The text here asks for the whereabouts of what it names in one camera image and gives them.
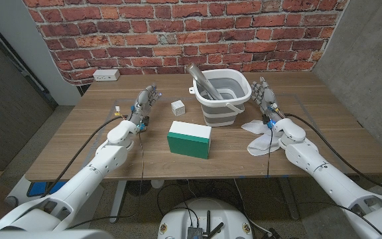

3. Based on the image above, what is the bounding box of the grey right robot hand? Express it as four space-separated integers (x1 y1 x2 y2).
250 76 285 125

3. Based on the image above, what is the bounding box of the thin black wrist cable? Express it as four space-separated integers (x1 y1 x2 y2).
66 131 145 230
266 127 273 177

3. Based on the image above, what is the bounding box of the blue floor pad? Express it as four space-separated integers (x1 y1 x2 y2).
27 181 68 197

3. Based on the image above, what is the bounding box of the small white cube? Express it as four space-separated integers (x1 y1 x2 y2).
170 100 186 117

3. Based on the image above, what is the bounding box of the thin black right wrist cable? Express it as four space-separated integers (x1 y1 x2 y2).
266 127 273 177

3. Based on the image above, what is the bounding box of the shiny metal tube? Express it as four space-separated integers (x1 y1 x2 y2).
186 62 225 101

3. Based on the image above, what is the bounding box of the green and white box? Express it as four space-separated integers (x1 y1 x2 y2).
166 120 212 160

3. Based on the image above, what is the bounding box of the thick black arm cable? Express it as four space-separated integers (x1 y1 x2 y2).
41 114 129 199
283 113 382 196

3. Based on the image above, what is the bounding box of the white robot torso base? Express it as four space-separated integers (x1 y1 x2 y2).
157 198 254 239

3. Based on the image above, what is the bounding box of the black antenna device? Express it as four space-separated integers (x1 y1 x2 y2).
186 209 225 239

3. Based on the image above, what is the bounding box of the thin black left wrist cable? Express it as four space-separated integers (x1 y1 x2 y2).
66 131 145 230

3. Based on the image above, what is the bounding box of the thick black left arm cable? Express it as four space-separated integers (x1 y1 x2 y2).
41 114 129 199

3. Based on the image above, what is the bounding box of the white power outlet box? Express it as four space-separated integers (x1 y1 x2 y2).
92 68 121 82

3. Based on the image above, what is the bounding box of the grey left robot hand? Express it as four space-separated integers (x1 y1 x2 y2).
127 84 162 132

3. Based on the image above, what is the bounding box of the white grey collapsible bucket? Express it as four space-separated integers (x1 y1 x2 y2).
188 68 253 127

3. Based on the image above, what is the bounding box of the white table leg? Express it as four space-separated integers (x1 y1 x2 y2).
109 181 128 224

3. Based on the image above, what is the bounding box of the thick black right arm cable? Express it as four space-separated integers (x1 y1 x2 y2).
283 113 382 196

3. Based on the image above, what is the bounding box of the red brick printed backdrop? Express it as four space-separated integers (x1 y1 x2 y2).
21 0 350 86

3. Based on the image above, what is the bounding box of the crumpled white cloth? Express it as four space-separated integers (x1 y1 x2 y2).
241 119 283 157

